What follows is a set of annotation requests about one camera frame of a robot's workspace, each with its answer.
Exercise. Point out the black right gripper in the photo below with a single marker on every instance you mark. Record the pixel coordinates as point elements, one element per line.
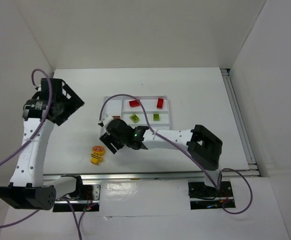
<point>111,141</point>

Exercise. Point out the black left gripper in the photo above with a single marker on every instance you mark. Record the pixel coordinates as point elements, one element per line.
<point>67,106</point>

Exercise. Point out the yellow orange lego stack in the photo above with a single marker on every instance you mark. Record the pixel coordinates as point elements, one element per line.
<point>97,154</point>

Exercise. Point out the green lego piece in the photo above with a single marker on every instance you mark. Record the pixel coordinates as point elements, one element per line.
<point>156,117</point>
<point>134,118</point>

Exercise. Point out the red lego brick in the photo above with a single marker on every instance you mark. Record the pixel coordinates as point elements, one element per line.
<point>160,103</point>
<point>134,103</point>

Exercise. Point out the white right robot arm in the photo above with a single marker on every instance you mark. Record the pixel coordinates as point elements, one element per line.
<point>199,144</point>

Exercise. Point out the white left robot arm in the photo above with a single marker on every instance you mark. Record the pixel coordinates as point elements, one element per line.
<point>50,106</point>

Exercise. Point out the white divided sorting tray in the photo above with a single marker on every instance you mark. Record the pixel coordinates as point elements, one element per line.
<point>119,106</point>

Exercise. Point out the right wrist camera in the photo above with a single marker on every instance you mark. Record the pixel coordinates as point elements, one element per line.
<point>105,120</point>

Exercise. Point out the aluminium front rail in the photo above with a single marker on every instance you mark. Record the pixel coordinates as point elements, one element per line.
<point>129,176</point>

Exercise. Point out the aluminium rail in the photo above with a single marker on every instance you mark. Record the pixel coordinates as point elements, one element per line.
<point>129,176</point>
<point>247,148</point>

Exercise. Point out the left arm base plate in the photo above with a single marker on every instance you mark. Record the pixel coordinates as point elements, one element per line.
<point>88,200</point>

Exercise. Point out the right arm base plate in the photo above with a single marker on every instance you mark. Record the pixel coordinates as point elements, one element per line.
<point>204,197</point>

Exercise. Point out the aluminium right side rail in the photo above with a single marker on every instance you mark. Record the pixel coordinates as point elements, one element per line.
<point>247,148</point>

